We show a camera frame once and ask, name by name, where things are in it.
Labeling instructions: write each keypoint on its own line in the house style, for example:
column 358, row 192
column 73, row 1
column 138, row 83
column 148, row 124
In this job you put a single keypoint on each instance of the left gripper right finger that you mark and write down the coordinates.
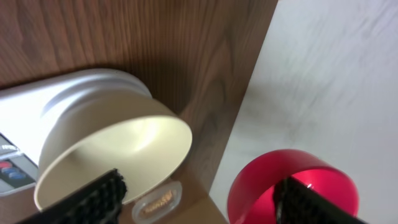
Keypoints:
column 295, row 203

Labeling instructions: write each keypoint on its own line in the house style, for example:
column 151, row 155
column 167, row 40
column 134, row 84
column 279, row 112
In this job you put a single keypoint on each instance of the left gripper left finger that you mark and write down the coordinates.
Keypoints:
column 99, row 202

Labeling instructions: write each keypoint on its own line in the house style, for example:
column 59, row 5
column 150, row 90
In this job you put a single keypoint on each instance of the red plastic measuring scoop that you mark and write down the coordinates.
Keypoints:
column 250, row 196

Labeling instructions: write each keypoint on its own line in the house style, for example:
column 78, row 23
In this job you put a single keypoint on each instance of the cream round bowl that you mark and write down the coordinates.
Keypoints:
column 130, row 132

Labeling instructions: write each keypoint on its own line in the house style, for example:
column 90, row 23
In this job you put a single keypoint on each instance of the white digital kitchen scale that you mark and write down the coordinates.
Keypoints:
column 30, row 111

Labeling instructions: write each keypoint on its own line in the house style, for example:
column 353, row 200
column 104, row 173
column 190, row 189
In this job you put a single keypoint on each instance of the clear plastic container of soybeans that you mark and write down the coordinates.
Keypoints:
column 157, row 204

